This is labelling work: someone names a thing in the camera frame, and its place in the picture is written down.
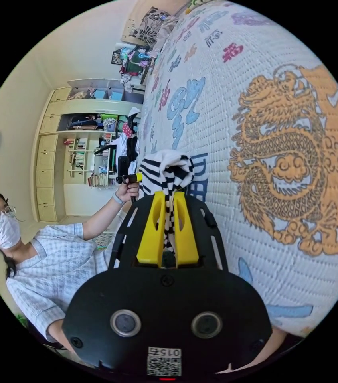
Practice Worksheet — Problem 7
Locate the person's body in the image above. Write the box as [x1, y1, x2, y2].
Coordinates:
[0, 192, 127, 345]

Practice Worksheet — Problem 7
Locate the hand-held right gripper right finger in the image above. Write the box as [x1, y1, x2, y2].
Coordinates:
[173, 191, 200, 268]

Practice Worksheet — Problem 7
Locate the person's left forearm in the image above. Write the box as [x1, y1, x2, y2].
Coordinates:
[82, 192, 125, 241]

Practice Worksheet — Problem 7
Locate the person's right forearm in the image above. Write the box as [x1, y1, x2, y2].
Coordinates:
[46, 319, 97, 369]

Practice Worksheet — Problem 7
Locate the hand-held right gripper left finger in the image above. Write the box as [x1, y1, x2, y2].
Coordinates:
[136, 191, 167, 268]

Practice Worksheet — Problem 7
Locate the cluttered table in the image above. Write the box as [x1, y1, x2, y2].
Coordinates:
[111, 41, 159, 93]

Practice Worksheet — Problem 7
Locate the cream cupboard with shelves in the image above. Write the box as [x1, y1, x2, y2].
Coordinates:
[31, 78, 145, 224]

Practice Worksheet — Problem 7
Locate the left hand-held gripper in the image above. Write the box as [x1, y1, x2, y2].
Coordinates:
[116, 173, 143, 205]

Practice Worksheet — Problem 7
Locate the bed with printed quilt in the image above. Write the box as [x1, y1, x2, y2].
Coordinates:
[137, 0, 338, 339]

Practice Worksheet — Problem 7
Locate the pile of clothes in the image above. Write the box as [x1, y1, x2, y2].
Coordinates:
[109, 107, 142, 180]

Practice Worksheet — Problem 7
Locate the black and white floral pillow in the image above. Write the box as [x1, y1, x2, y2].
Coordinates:
[129, 7, 171, 46]

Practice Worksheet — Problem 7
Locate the black and white striped t-shirt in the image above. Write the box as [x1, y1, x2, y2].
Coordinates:
[138, 149, 197, 259]

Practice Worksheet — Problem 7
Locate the person's left hand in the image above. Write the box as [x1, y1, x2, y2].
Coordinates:
[118, 179, 141, 205]

